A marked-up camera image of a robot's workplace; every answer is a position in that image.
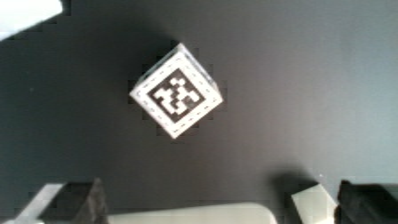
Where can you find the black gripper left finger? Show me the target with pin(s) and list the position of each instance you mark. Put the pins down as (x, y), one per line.
(68, 203)

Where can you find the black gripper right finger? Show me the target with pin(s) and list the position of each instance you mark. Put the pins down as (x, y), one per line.
(364, 206)

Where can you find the white chair back part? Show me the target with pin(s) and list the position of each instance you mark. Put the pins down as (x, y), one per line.
(236, 213)

